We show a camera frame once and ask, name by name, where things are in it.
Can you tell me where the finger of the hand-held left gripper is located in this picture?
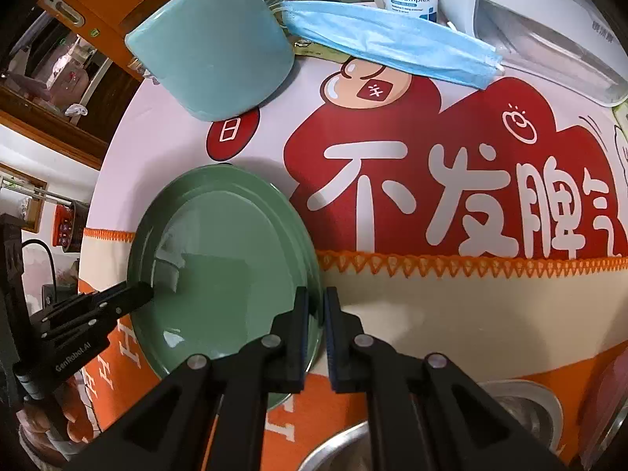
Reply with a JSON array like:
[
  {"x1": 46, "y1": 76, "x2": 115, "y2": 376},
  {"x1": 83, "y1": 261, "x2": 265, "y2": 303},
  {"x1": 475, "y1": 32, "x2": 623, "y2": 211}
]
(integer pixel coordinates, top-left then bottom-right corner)
[
  {"x1": 73, "y1": 281, "x2": 156, "y2": 316},
  {"x1": 30, "y1": 304, "x2": 129, "y2": 350}
]

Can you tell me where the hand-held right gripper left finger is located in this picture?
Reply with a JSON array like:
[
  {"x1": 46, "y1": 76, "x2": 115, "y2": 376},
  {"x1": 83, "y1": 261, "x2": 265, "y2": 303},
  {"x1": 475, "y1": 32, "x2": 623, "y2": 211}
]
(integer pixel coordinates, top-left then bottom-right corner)
[{"x1": 64, "y1": 285, "x2": 315, "y2": 471}]

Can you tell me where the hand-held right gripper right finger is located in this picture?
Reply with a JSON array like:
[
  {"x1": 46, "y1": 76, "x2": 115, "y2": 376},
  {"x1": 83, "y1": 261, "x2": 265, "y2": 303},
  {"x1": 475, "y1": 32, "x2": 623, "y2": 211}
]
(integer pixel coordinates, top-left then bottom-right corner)
[{"x1": 324, "y1": 286, "x2": 572, "y2": 471}]

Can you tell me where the green plate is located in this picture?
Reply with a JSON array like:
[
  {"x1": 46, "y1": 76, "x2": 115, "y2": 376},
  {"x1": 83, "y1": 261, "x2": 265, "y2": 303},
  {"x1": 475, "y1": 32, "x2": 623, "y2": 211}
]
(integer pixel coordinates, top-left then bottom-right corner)
[{"x1": 126, "y1": 164, "x2": 325, "y2": 410}]

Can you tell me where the steel bowl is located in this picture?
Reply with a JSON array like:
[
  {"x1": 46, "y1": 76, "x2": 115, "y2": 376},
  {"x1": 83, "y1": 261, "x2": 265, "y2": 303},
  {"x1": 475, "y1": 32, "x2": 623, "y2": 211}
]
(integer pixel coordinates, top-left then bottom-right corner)
[
  {"x1": 294, "y1": 419, "x2": 374, "y2": 471},
  {"x1": 473, "y1": 379, "x2": 565, "y2": 455}
]

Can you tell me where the person's left hand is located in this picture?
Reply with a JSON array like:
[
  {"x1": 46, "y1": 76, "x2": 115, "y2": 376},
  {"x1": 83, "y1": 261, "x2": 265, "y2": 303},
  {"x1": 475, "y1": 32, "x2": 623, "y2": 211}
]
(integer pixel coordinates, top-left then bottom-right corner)
[{"x1": 18, "y1": 395, "x2": 67, "y2": 457}]

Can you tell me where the orange patterned blanket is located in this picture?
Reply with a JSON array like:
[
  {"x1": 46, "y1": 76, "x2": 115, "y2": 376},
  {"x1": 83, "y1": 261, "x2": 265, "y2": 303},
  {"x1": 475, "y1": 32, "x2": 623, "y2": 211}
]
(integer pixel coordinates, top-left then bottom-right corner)
[{"x1": 73, "y1": 228, "x2": 628, "y2": 471}]

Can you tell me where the small clear glass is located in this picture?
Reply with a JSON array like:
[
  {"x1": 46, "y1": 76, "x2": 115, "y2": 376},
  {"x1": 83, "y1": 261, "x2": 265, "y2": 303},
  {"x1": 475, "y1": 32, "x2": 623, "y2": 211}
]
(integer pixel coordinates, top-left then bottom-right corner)
[{"x1": 128, "y1": 56, "x2": 160, "y2": 84}]

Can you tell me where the lilac cartoon printed tablecloth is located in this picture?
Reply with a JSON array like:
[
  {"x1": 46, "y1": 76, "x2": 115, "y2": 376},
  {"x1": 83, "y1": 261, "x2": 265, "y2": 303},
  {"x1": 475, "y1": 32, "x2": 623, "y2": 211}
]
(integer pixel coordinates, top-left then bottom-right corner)
[{"x1": 81, "y1": 0, "x2": 628, "y2": 267}]

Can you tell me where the teal ceramic mug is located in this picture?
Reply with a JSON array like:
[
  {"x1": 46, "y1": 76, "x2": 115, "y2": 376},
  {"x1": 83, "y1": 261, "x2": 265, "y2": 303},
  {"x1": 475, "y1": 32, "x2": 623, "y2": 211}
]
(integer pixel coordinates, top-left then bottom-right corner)
[{"x1": 124, "y1": 0, "x2": 296, "y2": 122}]

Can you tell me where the pink plate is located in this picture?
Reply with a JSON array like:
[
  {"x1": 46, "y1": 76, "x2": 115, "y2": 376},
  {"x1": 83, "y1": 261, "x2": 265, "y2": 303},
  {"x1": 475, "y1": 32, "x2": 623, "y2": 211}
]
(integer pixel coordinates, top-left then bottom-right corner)
[{"x1": 579, "y1": 353, "x2": 628, "y2": 469}]

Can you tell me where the white countertop appliance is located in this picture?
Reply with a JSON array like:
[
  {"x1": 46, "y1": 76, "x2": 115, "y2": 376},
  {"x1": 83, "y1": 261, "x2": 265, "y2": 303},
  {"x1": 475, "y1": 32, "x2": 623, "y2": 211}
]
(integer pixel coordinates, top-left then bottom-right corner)
[{"x1": 432, "y1": 0, "x2": 628, "y2": 109}]

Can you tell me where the thin black cable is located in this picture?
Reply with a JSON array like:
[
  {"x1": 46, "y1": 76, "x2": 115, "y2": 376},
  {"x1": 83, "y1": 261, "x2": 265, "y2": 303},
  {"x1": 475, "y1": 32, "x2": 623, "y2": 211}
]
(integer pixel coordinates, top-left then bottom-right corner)
[{"x1": 22, "y1": 239, "x2": 58, "y2": 305}]

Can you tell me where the red wall device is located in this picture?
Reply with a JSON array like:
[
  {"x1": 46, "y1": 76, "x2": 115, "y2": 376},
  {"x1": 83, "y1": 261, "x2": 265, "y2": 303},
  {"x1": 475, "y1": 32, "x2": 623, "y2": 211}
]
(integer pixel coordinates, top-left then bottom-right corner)
[{"x1": 54, "y1": 203, "x2": 82, "y2": 252}]

